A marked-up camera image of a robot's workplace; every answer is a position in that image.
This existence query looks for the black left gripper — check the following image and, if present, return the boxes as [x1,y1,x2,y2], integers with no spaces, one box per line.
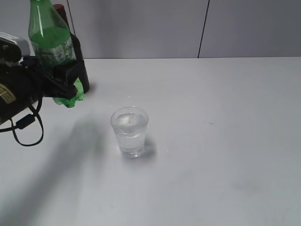
[0,37,85,125]

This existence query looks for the green sprite bottle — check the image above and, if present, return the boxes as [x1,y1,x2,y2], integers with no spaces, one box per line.
[28,0,84,108]

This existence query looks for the transparent plastic cup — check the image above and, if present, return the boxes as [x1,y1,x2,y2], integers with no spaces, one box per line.
[111,106,149,158]

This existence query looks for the dark red wine bottle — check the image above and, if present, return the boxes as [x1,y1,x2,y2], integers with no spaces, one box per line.
[53,3,90,93]

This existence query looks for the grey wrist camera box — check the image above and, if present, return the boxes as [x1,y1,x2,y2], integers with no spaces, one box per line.
[0,32,31,63]

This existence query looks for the black camera cable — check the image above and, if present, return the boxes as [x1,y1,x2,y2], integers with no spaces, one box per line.
[0,94,44,147]

